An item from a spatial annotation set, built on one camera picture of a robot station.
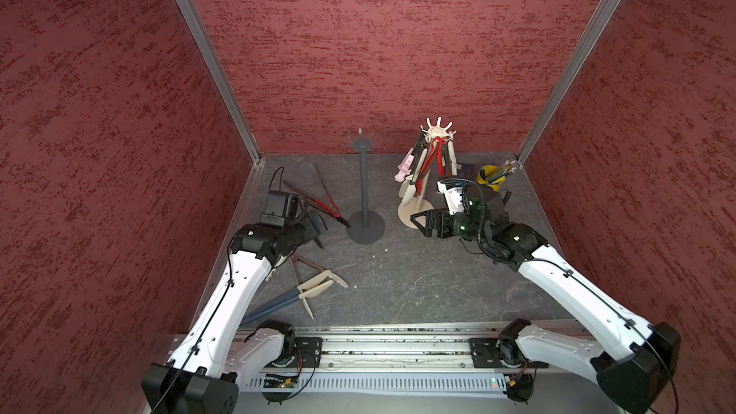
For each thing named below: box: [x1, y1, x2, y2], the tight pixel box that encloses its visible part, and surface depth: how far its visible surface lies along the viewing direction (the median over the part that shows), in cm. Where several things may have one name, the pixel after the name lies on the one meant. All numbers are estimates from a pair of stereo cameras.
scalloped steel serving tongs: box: [398, 147, 428, 207], surface depth 83 cm
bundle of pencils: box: [485, 159, 517, 184], surface depth 97 cm
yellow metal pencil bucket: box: [477, 164, 506, 192], surface depth 102 cm
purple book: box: [456, 162, 475, 181], surface depth 116 cm
